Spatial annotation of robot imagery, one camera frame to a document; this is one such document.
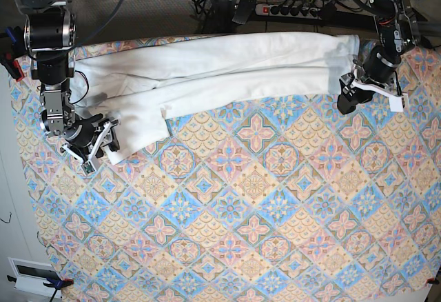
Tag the blue clamp lower left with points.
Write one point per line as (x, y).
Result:
(51, 283)

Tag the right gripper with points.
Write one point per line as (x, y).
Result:
(86, 138)

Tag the white printed T-shirt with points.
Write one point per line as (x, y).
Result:
(145, 87)

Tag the orange clamp lower right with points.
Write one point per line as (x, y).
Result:
(433, 281)

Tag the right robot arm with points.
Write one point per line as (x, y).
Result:
(48, 39)

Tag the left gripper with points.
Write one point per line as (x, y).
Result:
(377, 75)

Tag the black remote control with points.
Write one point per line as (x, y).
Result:
(243, 11)

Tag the white power strip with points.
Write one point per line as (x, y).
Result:
(273, 10)

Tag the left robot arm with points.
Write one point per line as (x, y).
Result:
(396, 26)

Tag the grey metal table leg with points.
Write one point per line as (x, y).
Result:
(417, 22)

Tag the white wall outlet box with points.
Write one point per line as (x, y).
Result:
(30, 276)

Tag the patterned tablecloth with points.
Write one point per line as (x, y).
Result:
(280, 199)

